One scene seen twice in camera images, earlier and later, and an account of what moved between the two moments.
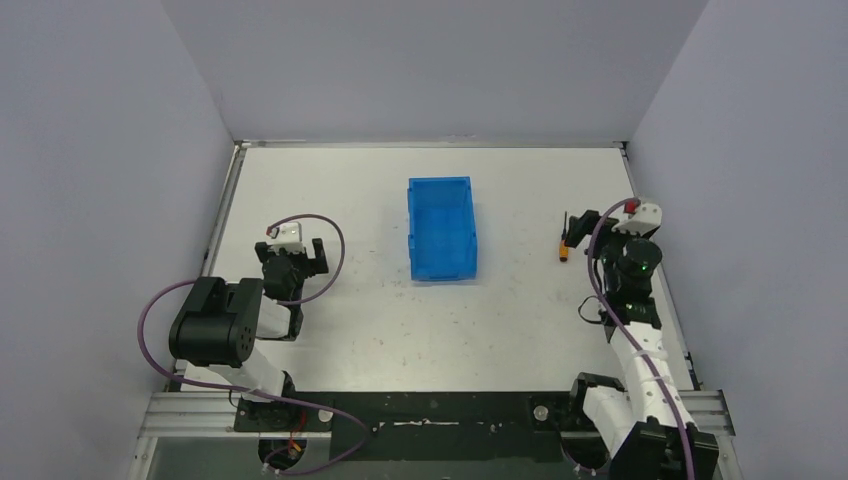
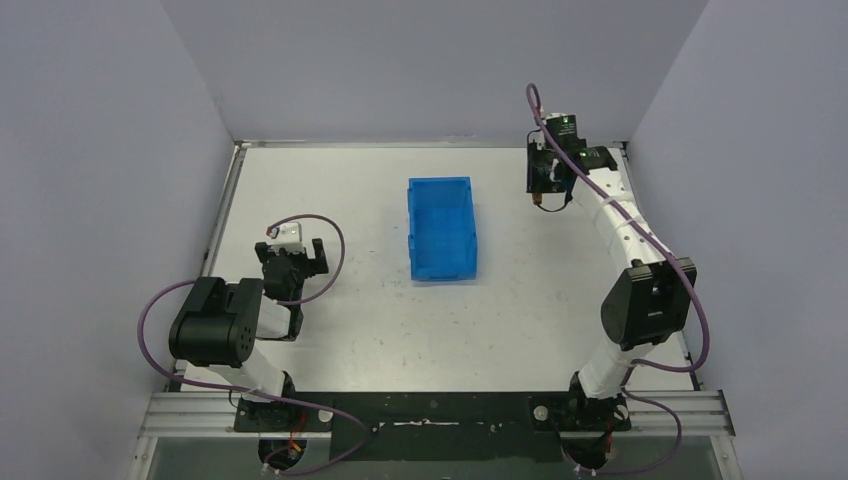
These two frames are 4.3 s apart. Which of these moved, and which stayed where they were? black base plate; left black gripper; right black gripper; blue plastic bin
Moved: right black gripper
Stayed: left black gripper; blue plastic bin; black base plate
